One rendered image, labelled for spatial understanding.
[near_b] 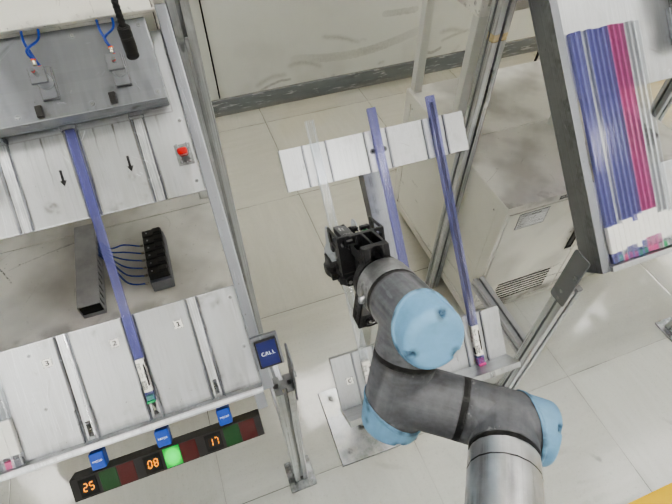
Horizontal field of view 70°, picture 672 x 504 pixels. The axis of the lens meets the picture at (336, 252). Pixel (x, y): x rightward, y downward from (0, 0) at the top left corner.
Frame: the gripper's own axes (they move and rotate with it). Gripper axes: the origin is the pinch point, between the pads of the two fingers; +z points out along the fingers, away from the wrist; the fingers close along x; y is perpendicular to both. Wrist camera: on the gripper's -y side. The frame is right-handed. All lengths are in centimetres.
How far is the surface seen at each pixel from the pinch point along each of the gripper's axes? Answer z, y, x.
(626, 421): 19, -96, -91
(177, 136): 18.6, 20.6, 21.2
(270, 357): -0.2, -17.5, 15.8
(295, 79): 204, 14, -42
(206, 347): 5.4, -15.0, 26.2
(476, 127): 47, 3, -56
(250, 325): 5.0, -13.0, 17.6
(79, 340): 7.8, -7.9, 46.0
